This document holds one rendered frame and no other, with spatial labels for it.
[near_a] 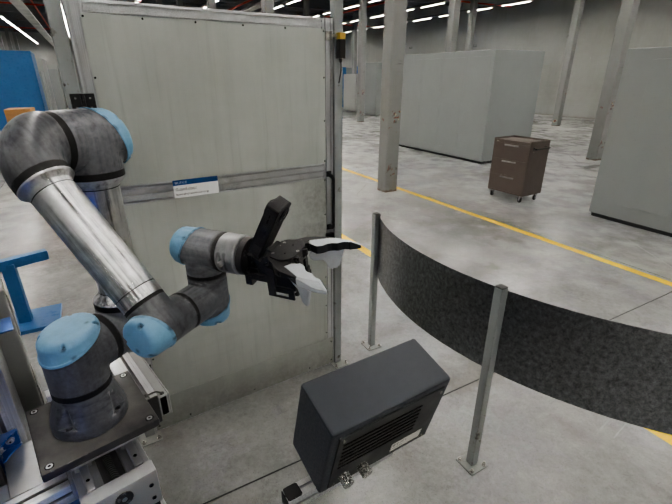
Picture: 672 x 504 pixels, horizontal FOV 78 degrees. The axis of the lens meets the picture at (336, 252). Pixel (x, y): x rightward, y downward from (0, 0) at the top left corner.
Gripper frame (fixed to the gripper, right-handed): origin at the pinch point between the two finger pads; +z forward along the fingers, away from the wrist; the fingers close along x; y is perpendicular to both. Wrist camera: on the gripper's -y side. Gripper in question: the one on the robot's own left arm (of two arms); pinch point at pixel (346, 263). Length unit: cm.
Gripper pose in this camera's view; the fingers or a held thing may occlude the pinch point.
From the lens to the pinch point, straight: 68.6
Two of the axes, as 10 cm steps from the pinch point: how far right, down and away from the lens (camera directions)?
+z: 9.2, 1.5, -3.6
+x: -3.9, 4.8, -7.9
